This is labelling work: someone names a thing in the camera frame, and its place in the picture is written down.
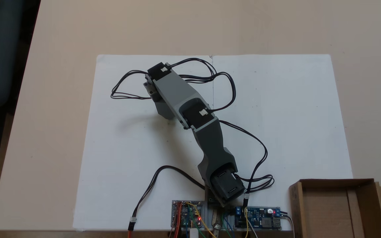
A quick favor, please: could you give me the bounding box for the long black cable white connector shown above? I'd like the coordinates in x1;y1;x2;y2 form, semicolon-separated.
128;165;206;238

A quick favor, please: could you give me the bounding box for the blue office chair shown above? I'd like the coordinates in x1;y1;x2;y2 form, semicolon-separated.
0;0;41;209

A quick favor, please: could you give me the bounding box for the orange wire pair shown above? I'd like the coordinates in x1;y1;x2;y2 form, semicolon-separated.
174;205;182;238

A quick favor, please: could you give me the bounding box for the brown cardboard box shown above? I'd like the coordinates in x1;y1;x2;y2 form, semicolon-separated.
289;178;381;238

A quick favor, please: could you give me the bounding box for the black elbow servo cable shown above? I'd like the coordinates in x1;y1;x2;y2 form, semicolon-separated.
219;120;275;199

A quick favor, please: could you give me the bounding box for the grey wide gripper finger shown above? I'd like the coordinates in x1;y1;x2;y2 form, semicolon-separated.
154;97;178;120

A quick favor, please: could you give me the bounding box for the black wrist servo cable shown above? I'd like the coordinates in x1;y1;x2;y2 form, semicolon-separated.
169;58;237;112

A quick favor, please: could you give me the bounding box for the grey circuit board with wires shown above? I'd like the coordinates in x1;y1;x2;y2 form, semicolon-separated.
172;200;203;229

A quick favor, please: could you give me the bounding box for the black gripper servo cable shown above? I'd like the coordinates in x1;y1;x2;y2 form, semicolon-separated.
110;70;152;100

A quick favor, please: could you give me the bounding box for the blue circuit board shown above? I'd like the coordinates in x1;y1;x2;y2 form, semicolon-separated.
234;206;282;230

